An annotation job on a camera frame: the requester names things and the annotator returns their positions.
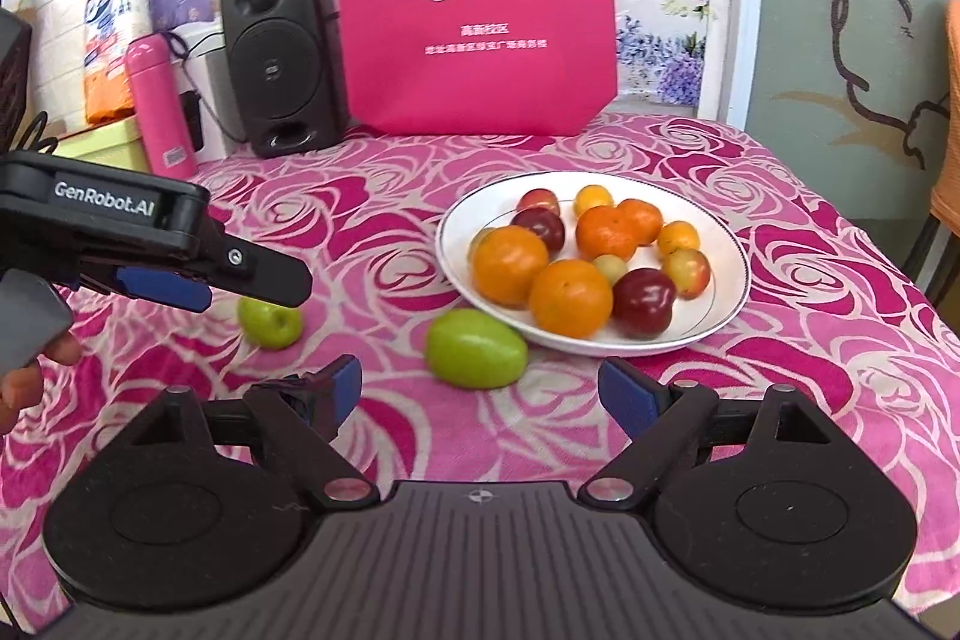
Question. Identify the green apple left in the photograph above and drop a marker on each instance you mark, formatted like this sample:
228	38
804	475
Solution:
272	327

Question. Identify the orange tangerine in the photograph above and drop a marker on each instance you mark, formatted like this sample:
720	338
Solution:
605	230

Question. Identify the small mandarin orange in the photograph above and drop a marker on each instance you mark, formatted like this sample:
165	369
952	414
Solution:
645	219

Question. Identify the pink thermos bottle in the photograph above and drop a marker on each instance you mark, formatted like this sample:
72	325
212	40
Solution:
158	108

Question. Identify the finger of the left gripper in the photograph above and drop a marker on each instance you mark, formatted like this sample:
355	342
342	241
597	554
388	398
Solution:
164	288
264	274

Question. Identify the person left hand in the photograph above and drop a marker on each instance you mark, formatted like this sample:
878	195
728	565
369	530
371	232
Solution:
23	388

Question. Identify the white round plate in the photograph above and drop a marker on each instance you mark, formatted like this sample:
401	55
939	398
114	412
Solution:
494	205

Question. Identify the small yellow-orange kumquat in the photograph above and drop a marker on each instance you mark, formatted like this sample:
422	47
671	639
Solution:
678	235

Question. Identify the large orange back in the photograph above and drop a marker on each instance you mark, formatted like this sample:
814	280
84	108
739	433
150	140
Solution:
505	263

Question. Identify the yellow orange fruit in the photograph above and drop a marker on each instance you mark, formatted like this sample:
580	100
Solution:
591	196

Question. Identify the small brown fruit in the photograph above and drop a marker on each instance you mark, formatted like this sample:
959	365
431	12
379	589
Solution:
476	241
611	267

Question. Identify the green apple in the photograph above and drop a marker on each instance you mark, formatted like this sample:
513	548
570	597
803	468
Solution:
473	351
272	327

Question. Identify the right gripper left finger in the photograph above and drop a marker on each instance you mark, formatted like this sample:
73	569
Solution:
297	418

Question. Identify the large orange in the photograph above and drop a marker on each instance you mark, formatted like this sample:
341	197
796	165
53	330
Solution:
505	263
571	298

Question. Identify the green apple right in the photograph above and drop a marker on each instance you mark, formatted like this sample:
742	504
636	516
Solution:
473	351

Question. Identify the large orange front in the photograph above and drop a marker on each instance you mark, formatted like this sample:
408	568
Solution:
571	298

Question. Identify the white box behind thermos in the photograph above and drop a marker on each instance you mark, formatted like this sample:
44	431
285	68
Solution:
210	103

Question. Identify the dark red plum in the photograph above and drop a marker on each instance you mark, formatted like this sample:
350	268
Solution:
545	224

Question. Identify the black speaker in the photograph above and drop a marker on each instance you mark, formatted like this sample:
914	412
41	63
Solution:
285	65

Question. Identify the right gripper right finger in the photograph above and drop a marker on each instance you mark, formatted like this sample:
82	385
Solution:
665	424

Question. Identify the yellow-red plum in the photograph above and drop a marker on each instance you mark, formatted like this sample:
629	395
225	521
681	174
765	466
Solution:
689	270

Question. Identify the light green box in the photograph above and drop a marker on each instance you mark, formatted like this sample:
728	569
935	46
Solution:
118	144

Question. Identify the pink rose tablecloth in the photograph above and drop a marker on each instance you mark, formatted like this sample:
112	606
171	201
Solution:
800	295

